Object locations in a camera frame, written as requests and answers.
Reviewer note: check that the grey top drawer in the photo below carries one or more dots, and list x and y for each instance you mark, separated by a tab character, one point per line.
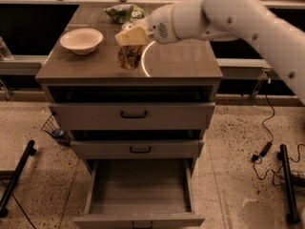
133	116

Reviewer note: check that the orange soda can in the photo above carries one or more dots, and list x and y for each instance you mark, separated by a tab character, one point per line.
129	57

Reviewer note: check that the black wire basket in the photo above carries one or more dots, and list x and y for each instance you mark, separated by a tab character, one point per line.
59	135

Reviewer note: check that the black right stand leg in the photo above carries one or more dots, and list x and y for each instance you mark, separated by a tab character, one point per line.
292	216

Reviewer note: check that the green chip bag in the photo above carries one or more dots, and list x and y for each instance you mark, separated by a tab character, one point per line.
125	13

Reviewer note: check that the grey drawer cabinet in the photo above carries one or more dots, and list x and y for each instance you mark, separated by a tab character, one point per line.
183	72

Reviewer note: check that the grey middle drawer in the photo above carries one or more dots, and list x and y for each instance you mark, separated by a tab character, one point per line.
138	149

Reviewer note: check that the white bowl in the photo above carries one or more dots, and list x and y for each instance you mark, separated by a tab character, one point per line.
81	41

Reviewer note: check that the metal rail bracket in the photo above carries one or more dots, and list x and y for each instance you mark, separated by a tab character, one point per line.
264	77

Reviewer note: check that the grey open bottom drawer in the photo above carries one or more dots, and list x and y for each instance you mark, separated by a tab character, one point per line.
140	194

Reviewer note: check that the black left stand leg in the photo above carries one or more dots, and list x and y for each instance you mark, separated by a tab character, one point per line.
13	176

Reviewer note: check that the black stand leg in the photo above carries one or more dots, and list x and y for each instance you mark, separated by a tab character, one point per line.
292	216
13	176

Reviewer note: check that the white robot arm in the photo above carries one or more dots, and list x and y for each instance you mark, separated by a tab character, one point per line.
281	44

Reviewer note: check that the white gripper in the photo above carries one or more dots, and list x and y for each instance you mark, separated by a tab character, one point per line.
159	24

